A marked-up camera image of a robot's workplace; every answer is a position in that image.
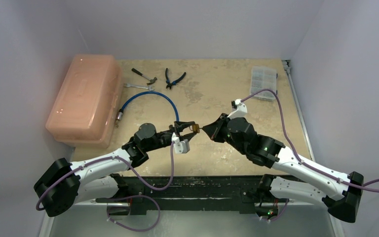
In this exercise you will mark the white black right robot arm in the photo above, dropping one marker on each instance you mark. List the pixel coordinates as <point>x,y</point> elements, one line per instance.
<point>334,190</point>

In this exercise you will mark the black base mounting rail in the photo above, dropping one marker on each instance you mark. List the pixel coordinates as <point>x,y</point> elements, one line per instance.
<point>245,194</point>

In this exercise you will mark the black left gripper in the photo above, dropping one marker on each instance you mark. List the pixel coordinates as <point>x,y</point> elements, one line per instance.
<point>181,126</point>

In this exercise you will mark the pink translucent storage bin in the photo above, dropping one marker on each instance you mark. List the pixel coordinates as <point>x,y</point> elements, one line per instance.
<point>84,111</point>

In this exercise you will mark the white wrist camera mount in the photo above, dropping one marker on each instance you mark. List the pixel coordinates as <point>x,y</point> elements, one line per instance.
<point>180,146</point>
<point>239,109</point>

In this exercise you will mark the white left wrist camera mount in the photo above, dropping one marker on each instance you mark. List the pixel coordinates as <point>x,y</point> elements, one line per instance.
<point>180,146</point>

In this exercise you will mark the black claw hammer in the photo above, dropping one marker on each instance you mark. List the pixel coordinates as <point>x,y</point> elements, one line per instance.
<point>150,80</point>

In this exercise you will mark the silver open-end wrench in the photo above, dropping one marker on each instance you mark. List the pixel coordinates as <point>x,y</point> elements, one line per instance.
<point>147,87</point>

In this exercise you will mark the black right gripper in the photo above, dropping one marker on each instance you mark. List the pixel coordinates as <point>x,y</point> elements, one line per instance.
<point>222,125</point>

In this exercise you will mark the brass padlock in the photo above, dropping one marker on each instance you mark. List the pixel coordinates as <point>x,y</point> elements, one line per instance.
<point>195,128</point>

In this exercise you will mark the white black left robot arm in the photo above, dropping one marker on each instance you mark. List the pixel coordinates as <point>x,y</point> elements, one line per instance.
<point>66,183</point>

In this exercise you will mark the clear plastic organizer box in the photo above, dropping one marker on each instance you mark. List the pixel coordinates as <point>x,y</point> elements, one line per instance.
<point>263,78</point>

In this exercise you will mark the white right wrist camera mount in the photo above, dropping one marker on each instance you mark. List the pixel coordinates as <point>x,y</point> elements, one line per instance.
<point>239,109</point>

